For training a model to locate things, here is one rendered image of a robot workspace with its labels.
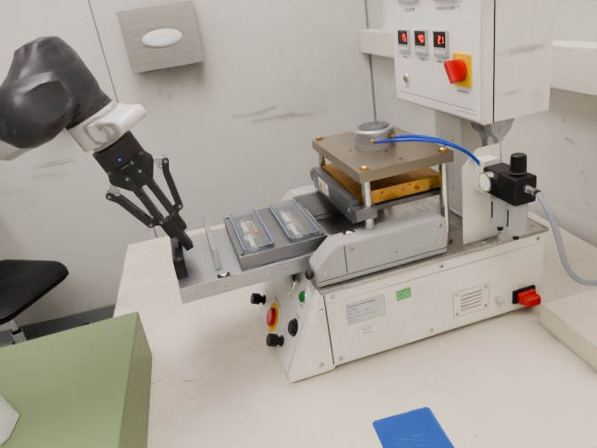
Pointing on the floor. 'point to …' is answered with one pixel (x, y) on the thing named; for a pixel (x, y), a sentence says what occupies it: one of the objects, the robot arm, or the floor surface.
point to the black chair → (26, 288)
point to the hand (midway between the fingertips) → (179, 232)
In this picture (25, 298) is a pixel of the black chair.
